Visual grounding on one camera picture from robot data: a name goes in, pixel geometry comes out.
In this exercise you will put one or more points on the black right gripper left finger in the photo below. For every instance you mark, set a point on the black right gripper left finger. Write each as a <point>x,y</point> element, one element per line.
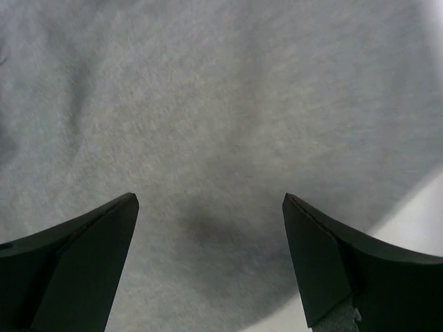
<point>65,278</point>

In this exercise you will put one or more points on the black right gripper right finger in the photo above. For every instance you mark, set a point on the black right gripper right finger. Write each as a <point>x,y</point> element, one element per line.
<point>350,281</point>

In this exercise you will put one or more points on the grey t-shirt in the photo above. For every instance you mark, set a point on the grey t-shirt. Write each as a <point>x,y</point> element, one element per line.
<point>210,112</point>

